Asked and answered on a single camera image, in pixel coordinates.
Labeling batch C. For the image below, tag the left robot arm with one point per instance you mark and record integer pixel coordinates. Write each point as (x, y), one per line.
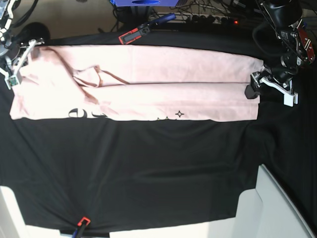
(285, 18)

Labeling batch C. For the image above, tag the pink T-shirt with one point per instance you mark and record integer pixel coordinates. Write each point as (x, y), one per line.
(144, 83)

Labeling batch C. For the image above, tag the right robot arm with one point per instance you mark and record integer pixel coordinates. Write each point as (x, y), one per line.
(7, 24)

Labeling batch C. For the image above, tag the red black clamp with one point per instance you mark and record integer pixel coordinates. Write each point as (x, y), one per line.
(144, 29)

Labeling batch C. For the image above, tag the blue plastic box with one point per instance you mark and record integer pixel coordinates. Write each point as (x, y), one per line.
(169, 3)

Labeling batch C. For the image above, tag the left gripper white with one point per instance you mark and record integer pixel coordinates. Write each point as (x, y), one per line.
(279, 78)

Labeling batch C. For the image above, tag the black power strip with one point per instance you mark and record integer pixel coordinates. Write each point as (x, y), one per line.
(204, 18)

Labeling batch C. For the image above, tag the black table cloth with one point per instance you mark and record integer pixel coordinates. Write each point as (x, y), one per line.
(141, 175)

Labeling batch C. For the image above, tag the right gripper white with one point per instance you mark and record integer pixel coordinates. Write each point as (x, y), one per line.
(13, 57)

